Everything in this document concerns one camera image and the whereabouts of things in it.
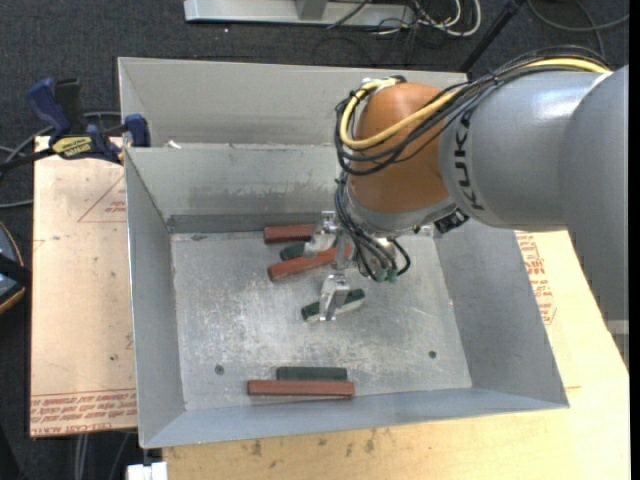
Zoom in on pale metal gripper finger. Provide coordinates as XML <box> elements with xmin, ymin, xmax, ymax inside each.
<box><xmin>318</xmin><ymin>273</ymin><xmax>351</xmax><ymax>322</ymax></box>
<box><xmin>303</xmin><ymin>210</ymin><xmax>342</xmax><ymax>259</ymax></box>

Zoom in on dark green flat block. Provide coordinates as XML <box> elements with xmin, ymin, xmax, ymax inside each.
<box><xmin>279</xmin><ymin>242</ymin><xmax>315</xmax><ymax>262</ymax></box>
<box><xmin>300</xmin><ymin>288</ymin><xmax>367</xmax><ymax>324</ymax></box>
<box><xmin>275</xmin><ymin>365</ymin><xmax>348</xmax><ymax>383</ymax></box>

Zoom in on red-brown flat block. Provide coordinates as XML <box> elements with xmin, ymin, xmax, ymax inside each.
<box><xmin>266</xmin><ymin>245</ymin><xmax>352</xmax><ymax>284</ymax></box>
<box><xmin>263</xmin><ymin>223</ymin><xmax>317</xmax><ymax>246</ymax></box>
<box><xmin>246</xmin><ymin>378</ymin><xmax>356</xmax><ymax>400</ymax></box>

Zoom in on grey metal bin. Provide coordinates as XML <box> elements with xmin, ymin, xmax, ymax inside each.
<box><xmin>117</xmin><ymin>56</ymin><xmax>570</xmax><ymax>450</ymax></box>

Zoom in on brown cardboard board red print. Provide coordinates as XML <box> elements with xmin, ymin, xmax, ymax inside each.
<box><xmin>29</xmin><ymin>135</ymin><xmax>576</xmax><ymax>439</ymax></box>

